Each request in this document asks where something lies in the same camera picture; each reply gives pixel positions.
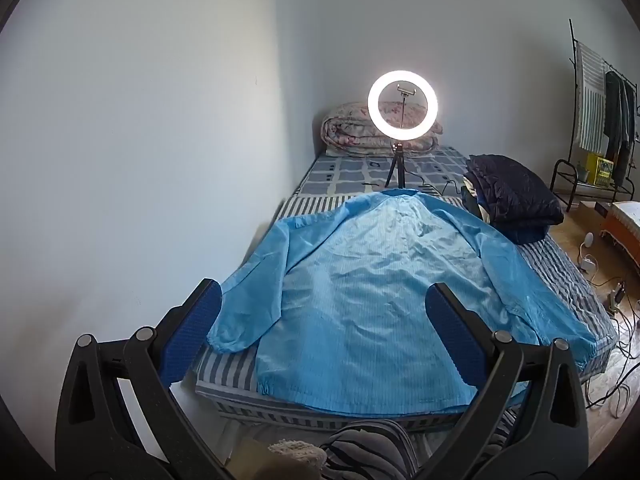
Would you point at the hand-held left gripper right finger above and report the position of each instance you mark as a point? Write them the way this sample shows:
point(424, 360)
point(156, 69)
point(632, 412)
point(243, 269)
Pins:
point(457, 340)

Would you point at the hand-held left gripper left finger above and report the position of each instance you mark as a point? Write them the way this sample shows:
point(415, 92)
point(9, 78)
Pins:
point(192, 330)

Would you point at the light blue jacket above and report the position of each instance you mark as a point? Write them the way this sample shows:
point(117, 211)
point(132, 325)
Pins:
point(360, 285)

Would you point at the dark hanging clothes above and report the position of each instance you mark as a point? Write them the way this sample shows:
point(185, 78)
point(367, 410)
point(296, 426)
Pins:
point(617, 120)

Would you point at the black clothes rack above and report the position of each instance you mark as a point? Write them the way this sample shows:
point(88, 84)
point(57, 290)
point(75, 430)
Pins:
point(571, 40)

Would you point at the blue folded garment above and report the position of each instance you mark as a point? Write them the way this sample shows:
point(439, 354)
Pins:
point(525, 236)

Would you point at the bed with striped sheet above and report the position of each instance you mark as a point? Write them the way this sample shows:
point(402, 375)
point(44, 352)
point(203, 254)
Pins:
point(570, 280)

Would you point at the beige folded garment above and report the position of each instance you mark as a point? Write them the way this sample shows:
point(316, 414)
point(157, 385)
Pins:
point(480, 207)

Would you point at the person's striped pants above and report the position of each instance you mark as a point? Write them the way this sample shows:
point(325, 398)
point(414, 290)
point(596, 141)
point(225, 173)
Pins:
point(365, 452)

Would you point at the navy padded jacket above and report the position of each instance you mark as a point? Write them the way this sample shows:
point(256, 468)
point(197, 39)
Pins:
point(515, 195)

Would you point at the white charger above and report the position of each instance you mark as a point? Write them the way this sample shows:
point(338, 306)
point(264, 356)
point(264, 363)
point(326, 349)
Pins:
point(589, 250)

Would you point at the power strip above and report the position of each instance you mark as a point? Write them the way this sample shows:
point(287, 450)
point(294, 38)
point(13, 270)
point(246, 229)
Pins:
point(616, 297)

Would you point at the beige fuzzy cloth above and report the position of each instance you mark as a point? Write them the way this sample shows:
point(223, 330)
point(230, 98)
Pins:
point(300, 460)

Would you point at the black tripod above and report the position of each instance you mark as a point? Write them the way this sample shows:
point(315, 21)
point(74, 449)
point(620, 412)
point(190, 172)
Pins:
point(398, 160)

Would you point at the orange low furniture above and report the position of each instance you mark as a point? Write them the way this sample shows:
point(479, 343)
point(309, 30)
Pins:
point(617, 227)

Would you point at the yellow box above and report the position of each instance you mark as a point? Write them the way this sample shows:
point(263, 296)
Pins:
point(600, 169)

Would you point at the folded floral quilt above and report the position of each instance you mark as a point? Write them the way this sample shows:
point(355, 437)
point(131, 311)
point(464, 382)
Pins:
point(345, 130)

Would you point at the phone clamp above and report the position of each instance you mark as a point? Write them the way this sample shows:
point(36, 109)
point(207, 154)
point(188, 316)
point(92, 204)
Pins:
point(406, 89)

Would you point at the striped hanging towel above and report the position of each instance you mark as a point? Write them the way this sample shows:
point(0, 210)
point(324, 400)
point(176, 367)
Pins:
point(590, 100)

